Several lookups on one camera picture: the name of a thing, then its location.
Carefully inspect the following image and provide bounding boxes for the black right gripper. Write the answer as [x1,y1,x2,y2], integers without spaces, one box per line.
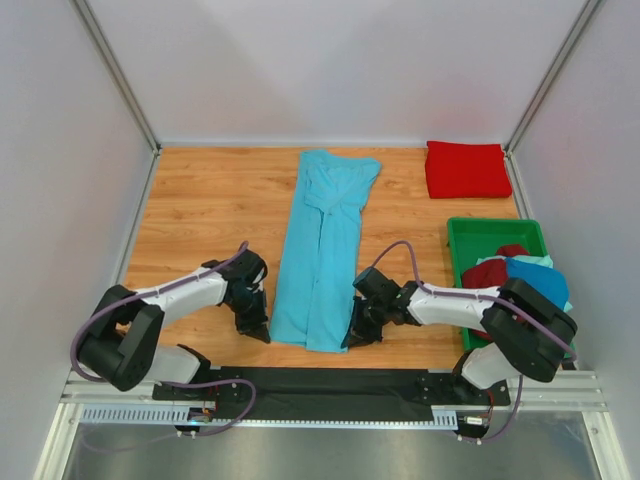
[342,297,390,352]

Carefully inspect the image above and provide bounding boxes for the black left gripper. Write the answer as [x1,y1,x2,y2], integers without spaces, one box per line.
[226,288,270,345]

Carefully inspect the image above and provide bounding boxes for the light blue t-shirt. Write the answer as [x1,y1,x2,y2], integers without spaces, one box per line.
[270,150,381,353]

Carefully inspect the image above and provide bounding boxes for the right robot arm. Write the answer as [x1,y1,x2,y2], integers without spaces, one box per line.
[343,268,578,404]

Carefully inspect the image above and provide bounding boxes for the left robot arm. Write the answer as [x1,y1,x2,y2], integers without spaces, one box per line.
[70,242,270,401]

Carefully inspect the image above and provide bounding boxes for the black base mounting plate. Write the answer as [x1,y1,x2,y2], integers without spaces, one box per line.
[152,367,510,421]

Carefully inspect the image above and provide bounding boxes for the green plastic bin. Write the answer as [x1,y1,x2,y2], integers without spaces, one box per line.
[446,216,576,360]

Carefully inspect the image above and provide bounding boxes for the dark red t-shirt in bin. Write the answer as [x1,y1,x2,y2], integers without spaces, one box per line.
[459,243,531,346]

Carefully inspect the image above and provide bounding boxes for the folded red t-shirt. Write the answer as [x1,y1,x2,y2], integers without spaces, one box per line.
[425,141,512,199]

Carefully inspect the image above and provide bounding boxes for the mint green t-shirt in bin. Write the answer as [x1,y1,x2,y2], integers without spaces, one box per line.
[462,255,573,312]

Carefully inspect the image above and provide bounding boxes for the blue t-shirt in bin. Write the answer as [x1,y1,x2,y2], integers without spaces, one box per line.
[506,255,573,312]

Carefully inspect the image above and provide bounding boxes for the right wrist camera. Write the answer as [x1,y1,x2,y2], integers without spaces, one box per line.
[353,266,400,304]

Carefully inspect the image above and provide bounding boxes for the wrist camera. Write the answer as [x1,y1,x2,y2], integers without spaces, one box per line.
[353,266,400,304]
[223,250,268,290]

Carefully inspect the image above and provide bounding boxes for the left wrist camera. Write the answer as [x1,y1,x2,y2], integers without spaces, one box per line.
[223,250,268,290]

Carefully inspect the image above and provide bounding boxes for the slotted cable duct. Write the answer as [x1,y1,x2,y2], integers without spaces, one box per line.
[79,403,459,429]

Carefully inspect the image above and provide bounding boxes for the left aluminium corner post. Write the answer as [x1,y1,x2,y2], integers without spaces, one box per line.
[70,0,161,154]

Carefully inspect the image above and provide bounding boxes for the aluminium corner post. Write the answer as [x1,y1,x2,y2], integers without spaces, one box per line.
[504,0,605,155]
[70,0,161,154]

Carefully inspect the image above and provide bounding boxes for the right aluminium corner post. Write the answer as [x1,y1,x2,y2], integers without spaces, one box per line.
[504,0,605,155]

